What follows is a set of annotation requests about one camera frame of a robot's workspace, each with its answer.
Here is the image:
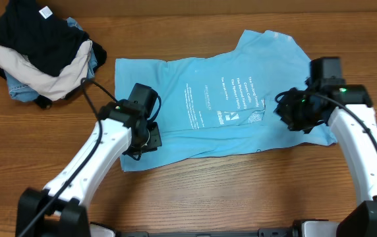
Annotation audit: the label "light blue printed t-shirt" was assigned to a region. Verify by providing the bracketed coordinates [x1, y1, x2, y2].
[115, 30, 336, 172]

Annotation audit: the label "black garment under pile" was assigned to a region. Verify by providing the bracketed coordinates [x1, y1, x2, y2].
[0, 39, 107, 110]

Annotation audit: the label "black garment on pile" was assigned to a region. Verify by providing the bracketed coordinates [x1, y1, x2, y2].
[0, 0, 89, 76]

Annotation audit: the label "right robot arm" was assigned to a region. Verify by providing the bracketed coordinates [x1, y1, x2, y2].
[275, 57, 377, 237]

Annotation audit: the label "blue denim jeans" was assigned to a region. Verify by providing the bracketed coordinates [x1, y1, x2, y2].
[4, 16, 98, 103]

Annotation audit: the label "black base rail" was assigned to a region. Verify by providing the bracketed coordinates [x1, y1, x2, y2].
[89, 220, 341, 237]

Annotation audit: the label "cream white garment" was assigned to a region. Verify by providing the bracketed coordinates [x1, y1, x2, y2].
[0, 40, 92, 101]

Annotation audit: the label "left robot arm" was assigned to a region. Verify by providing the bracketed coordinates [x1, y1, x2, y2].
[16, 84, 162, 237]

